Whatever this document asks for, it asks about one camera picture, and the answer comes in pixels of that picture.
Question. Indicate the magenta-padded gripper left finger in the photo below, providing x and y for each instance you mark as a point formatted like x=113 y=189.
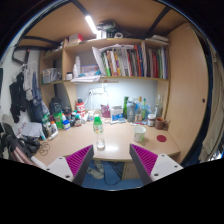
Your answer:
x=78 y=161

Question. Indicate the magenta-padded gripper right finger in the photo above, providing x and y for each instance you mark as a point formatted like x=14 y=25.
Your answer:
x=145 y=160

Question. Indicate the clear bottle with green cap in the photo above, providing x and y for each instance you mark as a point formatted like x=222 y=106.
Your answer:
x=98 y=126

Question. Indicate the white mug with green rim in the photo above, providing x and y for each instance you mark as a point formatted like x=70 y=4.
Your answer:
x=139 y=134

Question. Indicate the flat round red coaster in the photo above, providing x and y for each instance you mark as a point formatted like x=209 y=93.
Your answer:
x=161 y=138

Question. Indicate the brown mug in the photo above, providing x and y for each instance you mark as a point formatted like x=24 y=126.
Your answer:
x=160 y=123

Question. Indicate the brown jar with white lid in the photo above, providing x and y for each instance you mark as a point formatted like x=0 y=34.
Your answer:
x=151 y=120

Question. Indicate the dark bottle with red label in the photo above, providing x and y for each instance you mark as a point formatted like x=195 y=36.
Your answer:
x=78 y=120

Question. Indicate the grey shaker bottle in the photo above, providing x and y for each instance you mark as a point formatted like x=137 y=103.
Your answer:
x=131 y=111

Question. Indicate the red and white canister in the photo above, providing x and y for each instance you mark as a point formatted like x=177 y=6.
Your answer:
x=80 y=108

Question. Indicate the clear glass bottle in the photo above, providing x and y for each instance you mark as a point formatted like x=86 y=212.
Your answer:
x=158 y=108

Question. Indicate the white and blue box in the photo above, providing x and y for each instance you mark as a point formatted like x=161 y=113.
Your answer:
x=117 y=114

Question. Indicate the tall green bottle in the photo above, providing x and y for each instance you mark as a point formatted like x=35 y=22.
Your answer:
x=125 y=106

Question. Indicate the pink packet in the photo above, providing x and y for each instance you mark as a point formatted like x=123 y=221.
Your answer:
x=105 y=111

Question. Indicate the white desk lamp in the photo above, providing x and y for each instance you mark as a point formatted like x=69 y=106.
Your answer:
x=109 y=81

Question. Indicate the hanging dark clothes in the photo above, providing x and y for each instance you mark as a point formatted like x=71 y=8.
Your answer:
x=20 y=93

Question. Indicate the wooden shelf unit with books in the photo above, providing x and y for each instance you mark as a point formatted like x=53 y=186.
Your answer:
x=126 y=63

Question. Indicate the white ceiling light bar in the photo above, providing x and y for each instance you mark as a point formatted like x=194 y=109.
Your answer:
x=91 y=24

